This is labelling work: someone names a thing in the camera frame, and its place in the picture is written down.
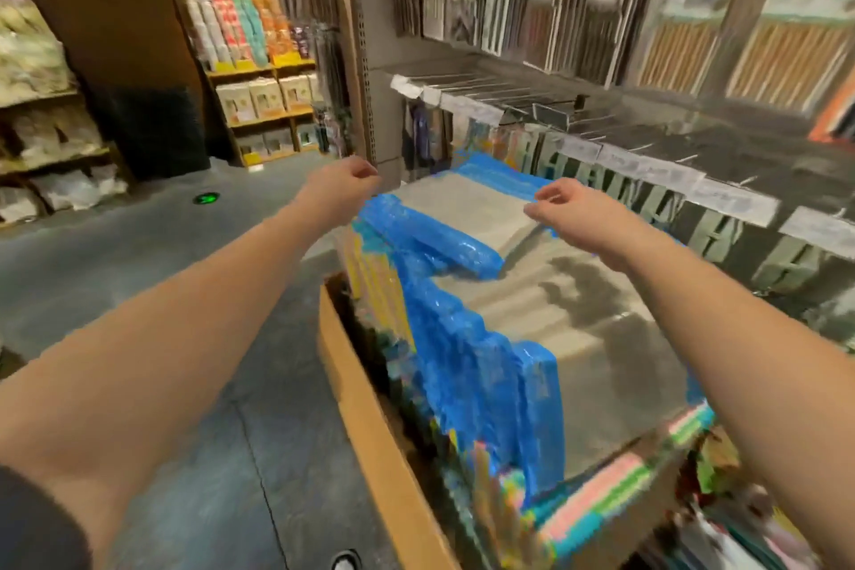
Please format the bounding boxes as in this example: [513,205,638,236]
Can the person's left hand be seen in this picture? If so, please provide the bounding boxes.
[291,155,387,233]

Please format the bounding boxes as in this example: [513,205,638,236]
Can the background shelf with yellow ledges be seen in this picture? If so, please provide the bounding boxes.
[153,0,336,170]

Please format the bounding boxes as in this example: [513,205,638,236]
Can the row of chopstick packets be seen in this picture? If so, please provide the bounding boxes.
[380,0,855,143]

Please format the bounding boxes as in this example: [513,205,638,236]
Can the person's dark left sleeve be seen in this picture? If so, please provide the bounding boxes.
[0,462,55,570]

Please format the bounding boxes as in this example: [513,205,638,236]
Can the person's right forearm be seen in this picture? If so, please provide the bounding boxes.
[615,229,855,570]

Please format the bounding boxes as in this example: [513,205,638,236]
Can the colourful sponge packets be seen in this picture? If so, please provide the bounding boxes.
[334,222,723,570]

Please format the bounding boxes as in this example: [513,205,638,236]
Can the person's right hand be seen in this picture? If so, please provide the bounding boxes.
[524,178,657,273]

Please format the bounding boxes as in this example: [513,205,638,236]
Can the grey chopstick display rack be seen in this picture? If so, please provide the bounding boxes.
[334,0,855,364]

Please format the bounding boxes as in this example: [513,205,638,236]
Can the blue cloth packets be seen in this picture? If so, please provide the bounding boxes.
[394,235,710,504]

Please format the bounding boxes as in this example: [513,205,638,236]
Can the row of hanging dark utensils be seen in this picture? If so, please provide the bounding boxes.
[287,0,352,157]

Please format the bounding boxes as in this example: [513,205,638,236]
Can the row of white price tags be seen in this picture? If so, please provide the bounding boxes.
[387,71,855,264]

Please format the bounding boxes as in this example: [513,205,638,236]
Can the brown cardboard box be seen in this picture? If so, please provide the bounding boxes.
[316,272,696,570]

